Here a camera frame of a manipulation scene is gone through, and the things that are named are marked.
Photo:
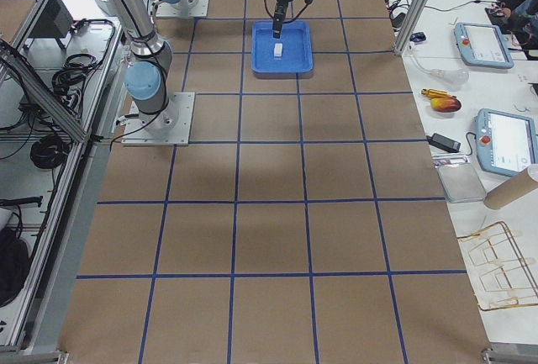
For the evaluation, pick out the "brass cylinder tool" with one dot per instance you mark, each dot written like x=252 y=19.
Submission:
x=433 y=93

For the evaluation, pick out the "mango fruit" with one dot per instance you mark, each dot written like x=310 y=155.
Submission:
x=448 y=104

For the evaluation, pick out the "teach pendant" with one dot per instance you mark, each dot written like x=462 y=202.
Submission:
x=482 y=45
x=506 y=143

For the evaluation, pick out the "aluminium frame post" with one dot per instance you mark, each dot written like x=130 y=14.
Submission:
x=409 y=23

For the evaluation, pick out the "clear light bulb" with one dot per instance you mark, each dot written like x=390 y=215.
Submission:
x=454 y=78

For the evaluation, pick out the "blue plastic tray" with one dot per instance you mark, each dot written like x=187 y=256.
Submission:
x=296 y=53

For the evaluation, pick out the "black power adapter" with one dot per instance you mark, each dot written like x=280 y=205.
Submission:
x=443 y=143

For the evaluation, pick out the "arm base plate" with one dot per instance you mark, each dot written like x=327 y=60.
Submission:
x=182 y=9
x=171 y=127

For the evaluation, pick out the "teach pendant far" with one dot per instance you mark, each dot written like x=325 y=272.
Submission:
x=482 y=45

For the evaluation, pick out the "gold wire rack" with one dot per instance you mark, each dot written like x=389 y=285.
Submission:
x=500 y=274

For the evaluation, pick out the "metal tin tray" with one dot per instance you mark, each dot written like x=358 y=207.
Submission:
x=461 y=183

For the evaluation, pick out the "cardboard tube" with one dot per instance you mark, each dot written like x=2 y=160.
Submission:
x=514 y=188

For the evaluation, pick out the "teach pendant near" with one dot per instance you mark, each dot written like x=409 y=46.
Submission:
x=506 y=143

